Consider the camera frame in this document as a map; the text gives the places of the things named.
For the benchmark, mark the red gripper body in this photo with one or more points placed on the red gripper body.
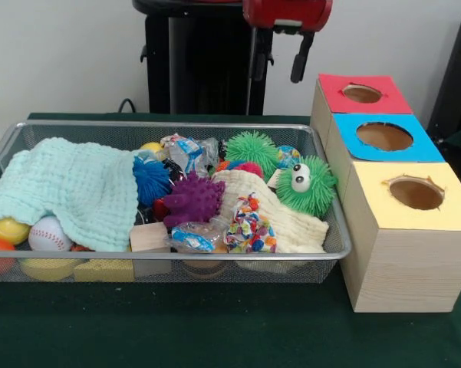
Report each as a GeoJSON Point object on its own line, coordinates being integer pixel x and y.
{"type": "Point", "coordinates": [287, 13]}

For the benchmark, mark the multicolour print fabric bundle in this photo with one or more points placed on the multicolour print fabric bundle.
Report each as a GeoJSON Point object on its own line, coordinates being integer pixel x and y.
{"type": "Point", "coordinates": [249, 230]}

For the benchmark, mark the cream waffle cloth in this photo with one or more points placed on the cream waffle cloth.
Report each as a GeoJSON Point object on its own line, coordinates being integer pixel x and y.
{"type": "Point", "coordinates": [291, 226]}

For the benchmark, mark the black standing panel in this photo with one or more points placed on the black standing panel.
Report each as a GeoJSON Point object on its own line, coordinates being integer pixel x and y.
{"type": "Point", "coordinates": [456, 76]}

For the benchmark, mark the blue puffer ball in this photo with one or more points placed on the blue puffer ball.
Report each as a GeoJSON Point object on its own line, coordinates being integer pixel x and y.
{"type": "Point", "coordinates": [149, 178]}

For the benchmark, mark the clear snack packet blue print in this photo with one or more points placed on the clear snack packet blue print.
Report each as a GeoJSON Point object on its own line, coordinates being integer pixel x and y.
{"type": "Point", "coordinates": [193, 237]}

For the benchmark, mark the purple spiky rubber toy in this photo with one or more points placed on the purple spiky rubber toy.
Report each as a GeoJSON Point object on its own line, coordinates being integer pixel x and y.
{"type": "Point", "coordinates": [195, 199]}

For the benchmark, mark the mint green waffle cloth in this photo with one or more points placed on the mint green waffle cloth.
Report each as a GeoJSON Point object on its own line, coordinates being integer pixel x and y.
{"type": "Point", "coordinates": [69, 184]}

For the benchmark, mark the green puffer toy with eyes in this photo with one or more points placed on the green puffer toy with eyes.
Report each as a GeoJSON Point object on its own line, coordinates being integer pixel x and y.
{"type": "Point", "coordinates": [314, 191]}

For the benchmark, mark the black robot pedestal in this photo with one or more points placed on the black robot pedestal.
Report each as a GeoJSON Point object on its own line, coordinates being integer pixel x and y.
{"type": "Point", "coordinates": [199, 76]}

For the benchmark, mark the wooden three-hole sorting box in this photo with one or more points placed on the wooden three-hole sorting box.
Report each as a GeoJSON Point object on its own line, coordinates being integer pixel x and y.
{"type": "Point", "coordinates": [406, 268]}

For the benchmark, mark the green spiky puffer ball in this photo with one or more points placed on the green spiky puffer ball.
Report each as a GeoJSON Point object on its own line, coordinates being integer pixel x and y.
{"type": "Point", "coordinates": [249, 151]}

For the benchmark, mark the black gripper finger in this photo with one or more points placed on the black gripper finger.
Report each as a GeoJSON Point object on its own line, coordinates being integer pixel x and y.
{"type": "Point", "coordinates": [301, 65]}
{"type": "Point", "coordinates": [259, 65]}

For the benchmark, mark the white baseball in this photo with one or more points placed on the white baseball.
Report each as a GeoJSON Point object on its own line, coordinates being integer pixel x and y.
{"type": "Point", "coordinates": [48, 235]}

